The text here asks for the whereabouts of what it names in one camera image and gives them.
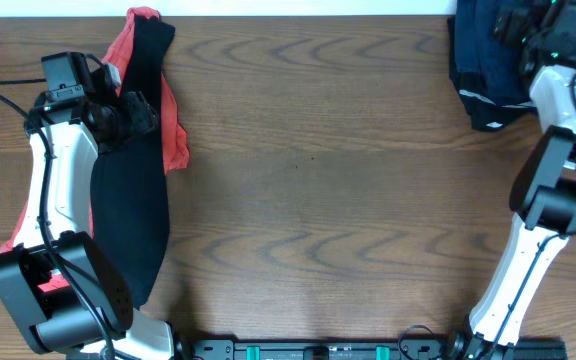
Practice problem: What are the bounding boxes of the dark blue shorts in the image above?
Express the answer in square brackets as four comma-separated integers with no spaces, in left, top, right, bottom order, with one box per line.
[454,0,576,105]

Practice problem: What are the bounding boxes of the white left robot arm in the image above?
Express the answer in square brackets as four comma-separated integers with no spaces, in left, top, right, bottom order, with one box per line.
[0,52,185,359]

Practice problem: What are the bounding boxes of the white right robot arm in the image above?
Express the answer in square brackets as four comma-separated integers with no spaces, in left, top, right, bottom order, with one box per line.
[442,0,576,359]

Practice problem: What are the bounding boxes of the red t-shirt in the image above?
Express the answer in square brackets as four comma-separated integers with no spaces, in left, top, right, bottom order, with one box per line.
[0,5,192,294]

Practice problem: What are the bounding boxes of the folded black garment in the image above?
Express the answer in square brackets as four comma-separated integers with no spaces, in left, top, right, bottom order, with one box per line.
[447,17,536,132]

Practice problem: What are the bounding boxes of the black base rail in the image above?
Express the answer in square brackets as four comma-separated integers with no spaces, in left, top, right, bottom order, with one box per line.
[192,331,568,360]

